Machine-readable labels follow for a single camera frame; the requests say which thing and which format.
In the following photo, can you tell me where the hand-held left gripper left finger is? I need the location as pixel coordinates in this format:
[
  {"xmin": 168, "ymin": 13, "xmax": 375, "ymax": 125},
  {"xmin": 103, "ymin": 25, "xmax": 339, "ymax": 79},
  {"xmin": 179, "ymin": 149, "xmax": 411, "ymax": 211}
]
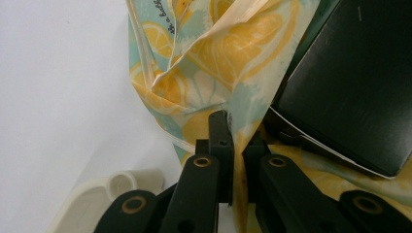
[{"xmin": 194, "ymin": 110, "xmax": 235, "ymax": 206}]

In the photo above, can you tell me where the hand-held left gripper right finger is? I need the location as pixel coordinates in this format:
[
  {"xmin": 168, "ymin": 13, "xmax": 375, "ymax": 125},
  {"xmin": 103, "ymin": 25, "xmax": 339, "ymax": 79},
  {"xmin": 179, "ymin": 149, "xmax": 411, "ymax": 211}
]
[{"xmin": 242, "ymin": 129, "xmax": 272, "ymax": 205}]

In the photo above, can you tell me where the lemon print fabric bag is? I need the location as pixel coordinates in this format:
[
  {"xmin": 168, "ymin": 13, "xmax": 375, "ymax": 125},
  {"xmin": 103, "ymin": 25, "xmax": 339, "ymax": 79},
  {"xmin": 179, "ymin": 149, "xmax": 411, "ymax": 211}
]
[{"xmin": 125, "ymin": 0, "xmax": 412, "ymax": 233}]

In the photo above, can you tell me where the black box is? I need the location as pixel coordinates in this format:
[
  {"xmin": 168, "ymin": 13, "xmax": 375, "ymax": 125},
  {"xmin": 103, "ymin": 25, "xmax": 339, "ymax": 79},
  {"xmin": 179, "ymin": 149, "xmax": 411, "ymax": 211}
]
[{"xmin": 262, "ymin": 0, "xmax": 412, "ymax": 180}]

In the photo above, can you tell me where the white plastic tray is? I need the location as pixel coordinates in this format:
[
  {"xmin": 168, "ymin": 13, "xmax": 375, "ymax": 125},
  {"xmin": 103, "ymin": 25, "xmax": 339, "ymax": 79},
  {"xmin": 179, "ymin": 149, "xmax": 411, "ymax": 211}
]
[{"xmin": 44, "ymin": 168, "xmax": 179, "ymax": 233}]

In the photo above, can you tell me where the white table mat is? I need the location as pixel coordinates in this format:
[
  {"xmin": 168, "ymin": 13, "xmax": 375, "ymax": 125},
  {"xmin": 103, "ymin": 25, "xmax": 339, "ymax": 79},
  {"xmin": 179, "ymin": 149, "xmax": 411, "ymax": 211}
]
[{"xmin": 0, "ymin": 0, "xmax": 202, "ymax": 233}]

